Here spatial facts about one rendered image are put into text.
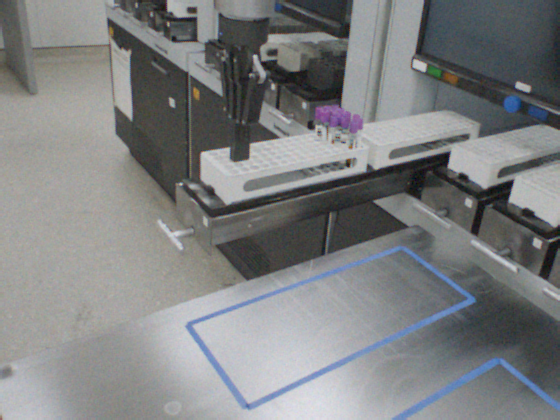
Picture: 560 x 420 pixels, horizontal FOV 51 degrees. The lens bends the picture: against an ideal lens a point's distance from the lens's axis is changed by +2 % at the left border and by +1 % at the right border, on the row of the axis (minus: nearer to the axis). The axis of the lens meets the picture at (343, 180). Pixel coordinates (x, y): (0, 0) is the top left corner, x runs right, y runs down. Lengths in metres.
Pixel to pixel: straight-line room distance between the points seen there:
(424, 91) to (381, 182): 0.29
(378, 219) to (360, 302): 0.58
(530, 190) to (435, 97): 0.39
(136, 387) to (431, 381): 0.31
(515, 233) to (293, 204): 0.39
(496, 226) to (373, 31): 0.56
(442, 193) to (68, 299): 1.37
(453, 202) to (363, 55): 0.46
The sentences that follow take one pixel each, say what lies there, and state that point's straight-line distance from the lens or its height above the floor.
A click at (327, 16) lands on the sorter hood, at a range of 1.50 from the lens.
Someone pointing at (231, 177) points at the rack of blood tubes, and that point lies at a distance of 0.93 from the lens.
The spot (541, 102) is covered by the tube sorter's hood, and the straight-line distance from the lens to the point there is 1.07.
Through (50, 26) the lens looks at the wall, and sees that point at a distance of 4.50.
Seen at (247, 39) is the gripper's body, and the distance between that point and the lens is 0.88.
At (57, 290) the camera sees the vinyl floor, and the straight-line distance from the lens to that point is 2.18.
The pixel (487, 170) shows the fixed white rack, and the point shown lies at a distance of 1.11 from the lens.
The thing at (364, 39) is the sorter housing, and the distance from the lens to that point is 1.41.
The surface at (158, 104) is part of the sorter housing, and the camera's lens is 2.41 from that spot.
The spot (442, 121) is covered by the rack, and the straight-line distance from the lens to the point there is 1.29.
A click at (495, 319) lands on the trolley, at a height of 0.82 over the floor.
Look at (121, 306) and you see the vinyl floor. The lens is 2.07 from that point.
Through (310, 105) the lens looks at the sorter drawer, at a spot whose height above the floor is 0.80.
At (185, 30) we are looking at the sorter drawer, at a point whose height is 0.77.
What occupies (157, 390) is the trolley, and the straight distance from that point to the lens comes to 0.65.
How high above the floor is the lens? 1.28
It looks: 26 degrees down
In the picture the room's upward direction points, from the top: 7 degrees clockwise
